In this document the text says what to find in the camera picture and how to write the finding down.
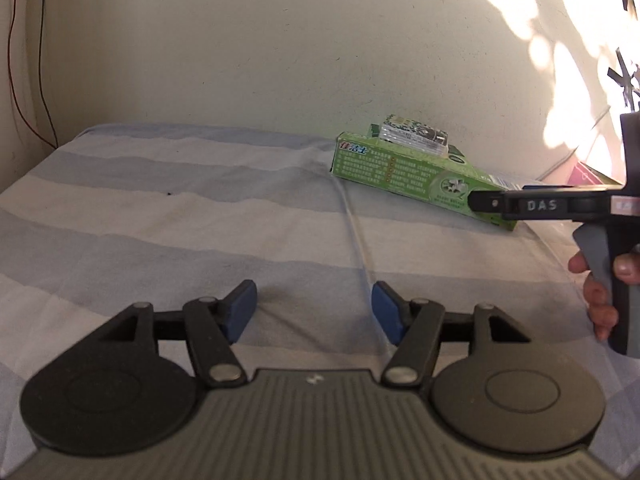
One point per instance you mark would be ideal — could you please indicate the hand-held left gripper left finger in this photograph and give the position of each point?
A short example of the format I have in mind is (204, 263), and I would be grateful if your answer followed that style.
(241, 310)

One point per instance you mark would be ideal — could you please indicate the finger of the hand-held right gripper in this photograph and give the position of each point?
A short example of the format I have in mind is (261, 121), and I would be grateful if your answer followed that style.
(482, 202)

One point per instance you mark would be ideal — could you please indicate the green cardboard box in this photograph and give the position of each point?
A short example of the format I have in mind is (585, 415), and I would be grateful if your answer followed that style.
(400, 172)

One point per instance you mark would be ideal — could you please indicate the blue striped bed sheet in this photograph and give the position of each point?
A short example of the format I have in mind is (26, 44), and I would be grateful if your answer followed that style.
(175, 230)

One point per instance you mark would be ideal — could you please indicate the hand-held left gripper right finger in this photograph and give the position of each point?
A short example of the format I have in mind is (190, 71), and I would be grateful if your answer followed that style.
(387, 310)

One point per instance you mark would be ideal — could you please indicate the clear plastic box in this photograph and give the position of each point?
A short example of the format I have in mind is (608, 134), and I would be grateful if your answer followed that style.
(412, 132)

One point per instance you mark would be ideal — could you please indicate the pink colourful book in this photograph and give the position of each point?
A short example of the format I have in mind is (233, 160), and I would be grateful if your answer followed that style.
(582, 175)

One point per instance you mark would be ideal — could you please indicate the person's right hand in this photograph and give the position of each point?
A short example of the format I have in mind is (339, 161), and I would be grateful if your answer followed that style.
(597, 305)

